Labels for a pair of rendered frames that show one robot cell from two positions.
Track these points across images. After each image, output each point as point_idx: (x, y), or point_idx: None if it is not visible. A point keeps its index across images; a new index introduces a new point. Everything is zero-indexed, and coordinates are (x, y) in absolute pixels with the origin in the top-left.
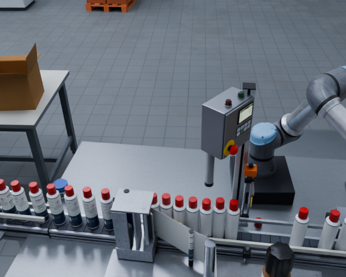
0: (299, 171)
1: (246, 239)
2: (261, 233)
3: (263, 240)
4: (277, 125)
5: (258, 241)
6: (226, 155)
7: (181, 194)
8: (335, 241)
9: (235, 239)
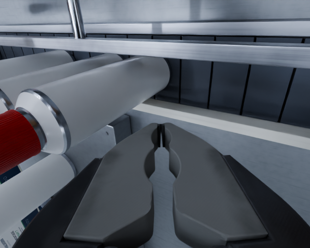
0: None
1: (8, 51)
2: (17, 30)
3: (25, 51)
4: None
5: (21, 53)
6: None
7: None
8: (144, 37)
9: None
